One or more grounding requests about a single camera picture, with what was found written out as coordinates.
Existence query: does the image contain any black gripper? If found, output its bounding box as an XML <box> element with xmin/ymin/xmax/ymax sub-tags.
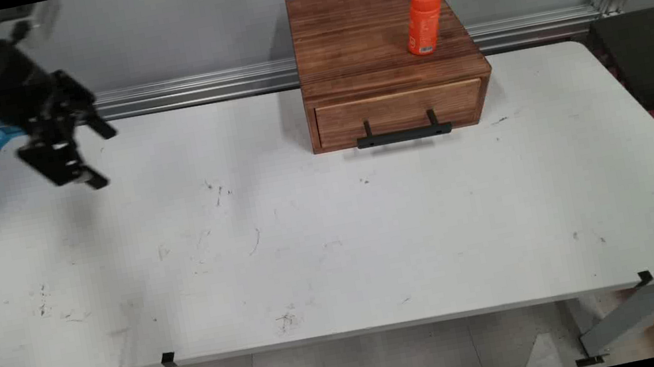
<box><xmin>0</xmin><ymin>10</ymin><xmax>128</xmax><ymax>207</ymax></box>

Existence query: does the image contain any brown wooden drawer cabinet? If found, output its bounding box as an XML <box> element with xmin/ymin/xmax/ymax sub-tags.
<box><xmin>286</xmin><ymin>0</ymin><xmax>502</xmax><ymax>156</ymax></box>

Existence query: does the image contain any orange plastic bottle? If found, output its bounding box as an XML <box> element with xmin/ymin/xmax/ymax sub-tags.
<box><xmin>399</xmin><ymin>0</ymin><xmax>453</xmax><ymax>58</ymax></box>

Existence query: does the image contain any white table leg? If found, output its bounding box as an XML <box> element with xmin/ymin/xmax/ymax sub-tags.
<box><xmin>565</xmin><ymin>284</ymin><xmax>654</xmax><ymax>362</ymax></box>

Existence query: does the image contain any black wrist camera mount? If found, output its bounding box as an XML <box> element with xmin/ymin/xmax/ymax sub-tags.
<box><xmin>0</xmin><ymin>0</ymin><xmax>69</xmax><ymax>55</ymax></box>

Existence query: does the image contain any long horizontal aluminium rail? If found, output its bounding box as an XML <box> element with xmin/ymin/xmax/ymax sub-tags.
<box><xmin>0</xmin><ymin>2</ymin><xmax>606</xmax><ymax>142</ymax></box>

